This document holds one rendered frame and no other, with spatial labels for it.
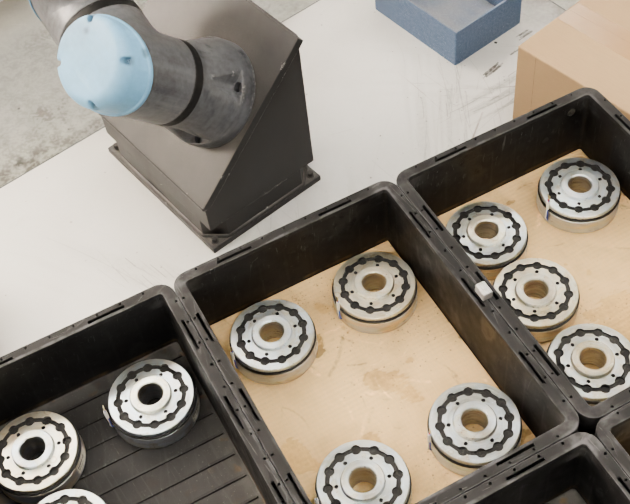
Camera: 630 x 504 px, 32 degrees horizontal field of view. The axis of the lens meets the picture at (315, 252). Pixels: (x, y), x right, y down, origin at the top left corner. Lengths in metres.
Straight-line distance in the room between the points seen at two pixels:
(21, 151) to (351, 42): 1.20
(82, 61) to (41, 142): 1.47
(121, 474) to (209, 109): 0.48
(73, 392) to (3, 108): 1.70
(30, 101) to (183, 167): 1.45
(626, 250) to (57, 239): 0.82
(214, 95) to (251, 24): 0.12
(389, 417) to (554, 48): 0.62
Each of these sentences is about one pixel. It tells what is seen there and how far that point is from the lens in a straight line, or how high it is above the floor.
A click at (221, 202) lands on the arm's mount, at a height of 0.78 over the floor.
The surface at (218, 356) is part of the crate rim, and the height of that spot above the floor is 0.93.
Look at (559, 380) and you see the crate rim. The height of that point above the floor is 0.93.
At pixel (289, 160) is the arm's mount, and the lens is 1.59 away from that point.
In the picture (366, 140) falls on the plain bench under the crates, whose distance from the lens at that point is 1.71.
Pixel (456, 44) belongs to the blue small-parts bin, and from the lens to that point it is 1.79.
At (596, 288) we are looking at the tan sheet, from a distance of 1.38.
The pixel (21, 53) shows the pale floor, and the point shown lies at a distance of 3.11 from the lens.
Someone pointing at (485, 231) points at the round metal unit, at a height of 0.84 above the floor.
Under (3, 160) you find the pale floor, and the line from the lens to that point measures 2.84.
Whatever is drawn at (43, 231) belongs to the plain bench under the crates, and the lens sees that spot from 1.69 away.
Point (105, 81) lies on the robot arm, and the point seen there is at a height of 1.05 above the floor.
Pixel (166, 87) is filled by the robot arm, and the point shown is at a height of 1.01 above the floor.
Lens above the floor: 1.94
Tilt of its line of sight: 52 degrees down
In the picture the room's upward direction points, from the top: 8 degrees counter-clockwise
